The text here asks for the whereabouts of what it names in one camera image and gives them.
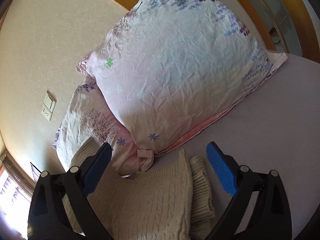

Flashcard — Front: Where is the cream cable-knit sweater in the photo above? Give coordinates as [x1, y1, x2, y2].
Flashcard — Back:
[61, 138, 216, 240]

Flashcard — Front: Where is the brown window curtain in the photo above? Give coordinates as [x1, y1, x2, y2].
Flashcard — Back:
[1, 151, 35, 197]

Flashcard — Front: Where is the black flat screen television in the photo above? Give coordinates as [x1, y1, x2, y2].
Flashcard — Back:
[30, 163, 41, 183]

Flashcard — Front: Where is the lavender bed sheet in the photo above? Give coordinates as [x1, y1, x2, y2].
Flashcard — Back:
[150, 52, 320, 239]

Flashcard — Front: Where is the white tree-print pillow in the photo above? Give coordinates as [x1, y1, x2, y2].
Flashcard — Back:
[52, 75, 144, 176]

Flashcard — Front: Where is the pink floral pillow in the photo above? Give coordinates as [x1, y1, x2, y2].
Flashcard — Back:
[76, 1, 287, 171]

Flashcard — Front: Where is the wooden headboard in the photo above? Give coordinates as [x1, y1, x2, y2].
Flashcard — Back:
[113, 0, 319, 62]

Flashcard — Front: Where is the white wall switch socket panel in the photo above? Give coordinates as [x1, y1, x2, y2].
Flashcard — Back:
[41, 91, 56, 121]

